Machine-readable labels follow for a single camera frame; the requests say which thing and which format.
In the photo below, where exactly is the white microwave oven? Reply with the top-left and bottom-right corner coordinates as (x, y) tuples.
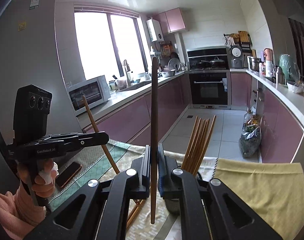
(67, 75), (111, 116)

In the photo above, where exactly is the green bag on counter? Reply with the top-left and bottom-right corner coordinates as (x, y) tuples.
(279, 54), (300, 83)

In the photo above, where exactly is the kitchen faucet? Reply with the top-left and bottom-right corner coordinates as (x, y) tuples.
(123, 59), (132, 87)

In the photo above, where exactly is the pink wall cabinet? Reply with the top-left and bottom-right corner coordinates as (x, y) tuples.
(153, 8), (186, 34)

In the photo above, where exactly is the bag of green vegetables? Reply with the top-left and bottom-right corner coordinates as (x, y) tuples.
(239, 124), (261, 158)

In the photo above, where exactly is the patterned beige green cloth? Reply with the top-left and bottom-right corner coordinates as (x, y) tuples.
(48, 138), (218, 240)

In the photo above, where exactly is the left hand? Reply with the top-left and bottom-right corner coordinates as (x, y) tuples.
(17, 159), (57, 199)

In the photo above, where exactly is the pink sleeved left forearm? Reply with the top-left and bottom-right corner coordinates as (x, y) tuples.
(0, 184), (46, 239)

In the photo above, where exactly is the pink thermos jug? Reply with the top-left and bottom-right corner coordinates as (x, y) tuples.
(263, 48), (274, 78)

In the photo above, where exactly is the wooden chopstick red end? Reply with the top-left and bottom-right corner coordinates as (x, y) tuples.
(187, 119), (206, 173)
(193, 115), (216, 176)
(127, 199), (146, 229)
(191, 119), (209, 175)
(181, 116), (199, 170)
(81, 94), (121, 176)
(185, 119), (201, 171)
(150, 57), (158, 224)

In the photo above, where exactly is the black mesh pen holder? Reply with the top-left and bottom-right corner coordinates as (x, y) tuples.
(164, 172), (205, 215)

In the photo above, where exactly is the white water heater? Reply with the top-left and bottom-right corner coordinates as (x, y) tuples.
(147, 18), (164, 42)

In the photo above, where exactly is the black range hood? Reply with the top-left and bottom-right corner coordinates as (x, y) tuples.
(187, 46), (229, 70)

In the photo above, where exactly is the black smartphone orange case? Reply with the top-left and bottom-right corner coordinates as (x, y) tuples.
(55, 161), (82, 189)

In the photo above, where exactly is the yellow cloth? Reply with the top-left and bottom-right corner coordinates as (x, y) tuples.
(214, 159), (304, 239)

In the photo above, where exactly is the black wok with lid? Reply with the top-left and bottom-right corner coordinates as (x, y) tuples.
(201, 57), (226, 69)

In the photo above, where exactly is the black built-in oven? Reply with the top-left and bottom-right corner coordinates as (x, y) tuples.
(189, 70), (232, 108)

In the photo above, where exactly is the steel stock pot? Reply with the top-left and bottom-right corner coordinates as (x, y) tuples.
(247, 56), (261, 72)

